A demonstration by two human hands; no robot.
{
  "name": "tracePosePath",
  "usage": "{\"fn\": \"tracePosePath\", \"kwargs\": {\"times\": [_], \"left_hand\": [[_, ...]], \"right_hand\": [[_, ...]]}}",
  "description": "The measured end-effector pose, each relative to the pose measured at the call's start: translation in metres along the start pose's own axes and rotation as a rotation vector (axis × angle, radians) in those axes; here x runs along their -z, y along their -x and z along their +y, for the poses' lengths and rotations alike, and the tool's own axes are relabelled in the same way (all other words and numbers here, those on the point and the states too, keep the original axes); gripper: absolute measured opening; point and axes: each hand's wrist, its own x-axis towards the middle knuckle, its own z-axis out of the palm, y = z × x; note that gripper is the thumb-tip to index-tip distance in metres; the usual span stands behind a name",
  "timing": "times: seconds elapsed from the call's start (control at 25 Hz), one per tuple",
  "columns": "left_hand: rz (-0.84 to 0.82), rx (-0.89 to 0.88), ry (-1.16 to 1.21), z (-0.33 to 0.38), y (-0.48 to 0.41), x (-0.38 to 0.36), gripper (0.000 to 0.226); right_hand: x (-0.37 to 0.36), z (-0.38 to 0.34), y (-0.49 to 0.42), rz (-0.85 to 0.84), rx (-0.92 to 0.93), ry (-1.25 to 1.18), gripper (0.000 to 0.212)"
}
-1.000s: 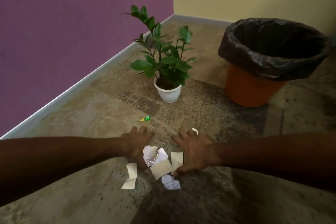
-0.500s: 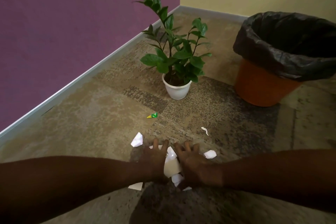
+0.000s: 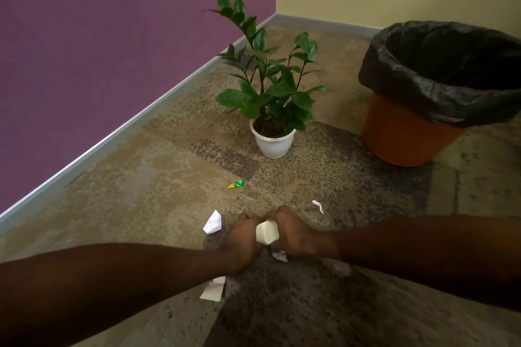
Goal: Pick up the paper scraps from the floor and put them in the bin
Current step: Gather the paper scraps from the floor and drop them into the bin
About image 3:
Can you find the orange waste bin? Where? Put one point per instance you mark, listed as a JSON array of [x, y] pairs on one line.
[[403, 135]]

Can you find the white plant pot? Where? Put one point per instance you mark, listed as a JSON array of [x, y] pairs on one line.
[[272, 143]]

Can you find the small white paper scrap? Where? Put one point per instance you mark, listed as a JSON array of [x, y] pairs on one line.
[[280, 256]]

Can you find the folded white paper piece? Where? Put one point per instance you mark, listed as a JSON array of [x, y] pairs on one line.
[[213, 223]]

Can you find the green leafy plant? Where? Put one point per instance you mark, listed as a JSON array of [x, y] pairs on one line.
[[268, 74]]

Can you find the person's left forearm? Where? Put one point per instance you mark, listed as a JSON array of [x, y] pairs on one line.
[[101, 292]]

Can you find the green yellow wrapper scrap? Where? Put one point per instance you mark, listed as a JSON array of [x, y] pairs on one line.
[[236, 184]]

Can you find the black bin liner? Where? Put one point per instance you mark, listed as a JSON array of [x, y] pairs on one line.
[[443, 70]]

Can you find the small white paper shred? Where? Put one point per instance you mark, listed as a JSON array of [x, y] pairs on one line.
[[318, 206]]

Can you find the person's left hand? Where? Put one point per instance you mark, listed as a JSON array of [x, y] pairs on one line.
[[240, 245]]

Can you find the white paper ball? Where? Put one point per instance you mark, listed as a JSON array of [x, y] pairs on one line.
[[266, 232]]

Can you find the person's right forearm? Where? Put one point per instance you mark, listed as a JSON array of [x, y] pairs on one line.
[[427, 255]]

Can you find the person's right fingers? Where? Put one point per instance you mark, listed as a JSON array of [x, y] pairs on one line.
[[281, 214]]

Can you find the flat white paper scrap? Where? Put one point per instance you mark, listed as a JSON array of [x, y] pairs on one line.
[[213, 289]]

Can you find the person's left fingers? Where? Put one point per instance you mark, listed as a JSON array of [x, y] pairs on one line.
[[247, 218]]

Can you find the person's right hand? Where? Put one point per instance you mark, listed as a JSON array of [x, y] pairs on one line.
[[296, 237]]

